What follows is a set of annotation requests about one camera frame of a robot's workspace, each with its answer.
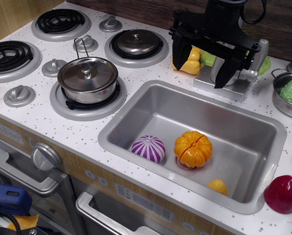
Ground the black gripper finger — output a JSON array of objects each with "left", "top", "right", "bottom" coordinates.
[
  {"left": 215, "top": 57, "right": 242, "bottom": 89},
  {"left": 172, "top": 34, "right": 192, "bottom": 70}
]

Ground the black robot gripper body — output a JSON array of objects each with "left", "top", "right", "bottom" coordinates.
[{"left": 169, "top": 0, "right": 261, "bottom": 65}]

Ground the silver toy faucet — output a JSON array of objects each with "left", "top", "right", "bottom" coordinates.
[{"left": 193, "top": 39, "right": 270, "bottom": 102}]

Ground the yellow toy bell pepper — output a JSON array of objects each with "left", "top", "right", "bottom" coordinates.
[{"left": 180, "top": 47, "right": 202, "bottom": 75}]

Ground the green plastic plate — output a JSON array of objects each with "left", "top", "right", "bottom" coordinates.
[{"left": 200, "top": 51, "right": 271, "bottom": 76}]

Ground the small steel pot lid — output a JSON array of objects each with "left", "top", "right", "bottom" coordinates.
[{"left": 114, "top": 29, "right": 160, "bottom": 55}]

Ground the back right stove burner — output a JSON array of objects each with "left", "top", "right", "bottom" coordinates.
[{"left": 104, "top": 29, "right": 169, "bottom": 69}]

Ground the stove burner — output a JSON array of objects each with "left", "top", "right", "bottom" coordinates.
[
  {"left": 0, "top": 41, "right": 42, "bottom": 83},
  {"left": 104, "top": 29, "right": 169, "bottom": 69},
  {"left": 31, "top": 9, "right": 91, "bottom": 42},
  {"left": 50, "top": 78, "right": 127, "bottom": 121}
]

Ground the steel pot right edge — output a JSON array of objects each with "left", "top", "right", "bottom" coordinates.
[{"left": 271, "top": 69, "right": 292, "bottom": 117}]

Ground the grey stove knob back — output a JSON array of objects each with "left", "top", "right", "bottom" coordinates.
[{"left": 99, "top": 16, "right": 122, "bottom": 33}]

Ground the silver sink basin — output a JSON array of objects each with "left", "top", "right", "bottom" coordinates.
[{"left": 98, "top": 80, "right": 287, "bottom": 214}]

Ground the orange toy pumpkin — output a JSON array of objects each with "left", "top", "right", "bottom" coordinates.
[{"left": 174, "top": 131, "right": 213, "bottom": 168}]

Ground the grey stove knob middle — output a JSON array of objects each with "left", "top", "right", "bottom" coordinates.
[{"left": 73, "top": 35, "right": 98, "bottom": 53}]

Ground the steel pot with lid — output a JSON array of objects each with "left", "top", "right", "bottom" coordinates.
[{"left": 57, "top": 37, "right": 119, "bottom": 105}]

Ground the purple white toy onion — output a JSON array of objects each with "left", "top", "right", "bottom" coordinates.
[{"left": 131, "top": 135, "right": 166, "bottom": 164}]

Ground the yellow toy corn piece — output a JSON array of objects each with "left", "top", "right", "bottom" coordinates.
[{"left": 207, "top": 179, "right": 228, "bottom": 196}]

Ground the front stove burner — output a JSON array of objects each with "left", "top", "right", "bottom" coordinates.
[{"left": 50, "top": 78, "right": 127, "bottom": 121}]

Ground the back left stove burner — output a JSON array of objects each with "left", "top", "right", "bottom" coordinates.
[{"left": 31, "top": 9, "right": 91, "bottom": 42}]

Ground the grey stove knob left-centre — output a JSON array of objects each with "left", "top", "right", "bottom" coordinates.
[{"left": 42, "top": 59, "right": 67, "bottom": 78}]

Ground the red toy apple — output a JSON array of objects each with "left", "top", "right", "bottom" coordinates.
[{"left": 264, "top": 175, "right": 292, "bottom": 214}]

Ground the grey stove knob front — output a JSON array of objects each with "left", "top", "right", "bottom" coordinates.
[{"left": 3, "top": 85, "right": 36, "bottom": 108}]

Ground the silver oven dial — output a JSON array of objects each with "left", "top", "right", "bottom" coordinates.
[{"left": 31, "top": 142, "right": 62, "bottom": 171}]

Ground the blue clamp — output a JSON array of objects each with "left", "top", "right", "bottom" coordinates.
[{"left": 0, "top": 184, "right": 32, "bottom": 215}]

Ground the orange tape piece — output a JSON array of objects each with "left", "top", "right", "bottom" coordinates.
[{"left": 14, "top": 214, "right": 39, "bottom": 230}]

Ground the silver dishwasher door handle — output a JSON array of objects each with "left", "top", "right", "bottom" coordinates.
[{"left": 75, "top": 192, "right": 159, "bottom": 235}]

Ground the silver oven door handle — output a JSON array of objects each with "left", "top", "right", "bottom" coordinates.
[{"left": 0, "top": 133, "right": 87, "bottom": 235}]

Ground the black cable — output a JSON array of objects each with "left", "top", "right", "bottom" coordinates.
[{"left": 0, "top": 209, "right": 22, "bottom": 235}]

